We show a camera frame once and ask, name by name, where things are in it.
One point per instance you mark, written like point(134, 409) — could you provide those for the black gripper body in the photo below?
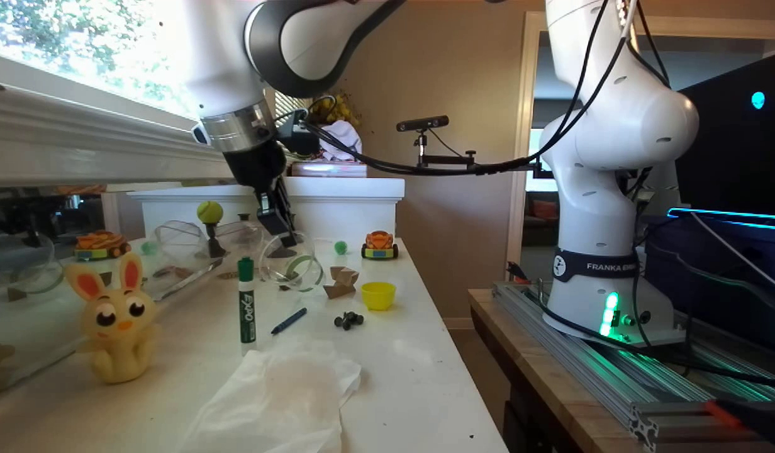
point(257, 164)

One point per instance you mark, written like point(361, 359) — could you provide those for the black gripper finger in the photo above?
point(285, 215)
point(265, 215)

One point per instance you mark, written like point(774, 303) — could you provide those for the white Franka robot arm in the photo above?
point(622, 151)

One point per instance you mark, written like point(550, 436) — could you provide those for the small yellow plastic cup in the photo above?
point(379, 296)

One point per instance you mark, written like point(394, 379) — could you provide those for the white side shelf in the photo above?
point(354, 205)

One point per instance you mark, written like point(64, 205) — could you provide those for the tan wooden piece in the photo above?
point(342, 283)

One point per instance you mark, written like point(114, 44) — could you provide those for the green capped dry-erase marker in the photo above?
point(247, 306)

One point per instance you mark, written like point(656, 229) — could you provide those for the orange yellow toy car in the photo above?
point(379, 248)

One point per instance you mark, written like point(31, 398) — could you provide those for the black pen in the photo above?
point(289, 322)

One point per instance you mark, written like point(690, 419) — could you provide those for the small black clip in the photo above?
point(349, 321)

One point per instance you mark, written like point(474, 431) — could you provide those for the yellow bunny plush toy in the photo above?
point(116, 322)

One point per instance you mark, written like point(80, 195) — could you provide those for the white crumpled cloth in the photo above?
point(276, 398)

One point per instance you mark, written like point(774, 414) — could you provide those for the wooden workbench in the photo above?
point(522, 360)

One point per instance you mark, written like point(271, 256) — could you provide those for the dark blue box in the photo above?
point(724, 267)

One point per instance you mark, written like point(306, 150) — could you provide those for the black computer tower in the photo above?
point(740, 141)

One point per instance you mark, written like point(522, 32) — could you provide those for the black stereo camera bar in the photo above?
point(421, 124)

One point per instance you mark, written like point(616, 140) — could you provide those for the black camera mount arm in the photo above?
point(447, 157)

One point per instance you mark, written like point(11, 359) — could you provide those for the aluminium extrusion frame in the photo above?
point(589, 368)

